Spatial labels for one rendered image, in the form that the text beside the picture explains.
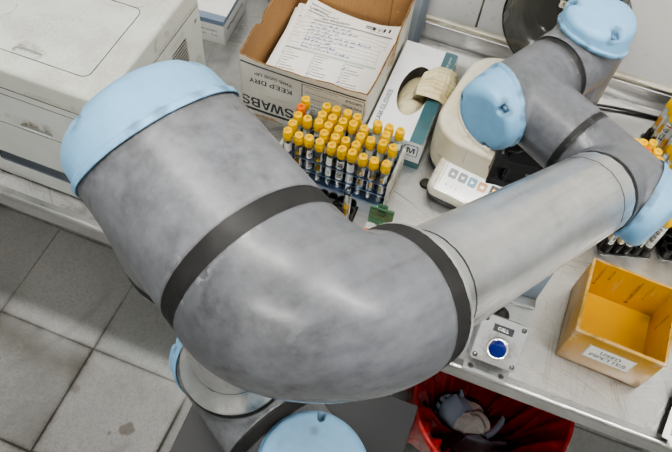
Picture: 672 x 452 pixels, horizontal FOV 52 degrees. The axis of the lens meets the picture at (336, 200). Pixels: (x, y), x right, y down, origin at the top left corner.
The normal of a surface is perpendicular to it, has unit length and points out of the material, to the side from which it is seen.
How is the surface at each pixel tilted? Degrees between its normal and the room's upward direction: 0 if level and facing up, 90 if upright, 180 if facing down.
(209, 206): 19
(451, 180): 25
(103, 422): 0
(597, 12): 0
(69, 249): 0
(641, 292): 90
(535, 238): 36
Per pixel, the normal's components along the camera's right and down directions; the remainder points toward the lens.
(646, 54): -0.36, 0.76
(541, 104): -0.41, -0.15
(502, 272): 0.69, -0.03
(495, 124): -0.78, 0.49
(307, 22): 0.07, -0.55
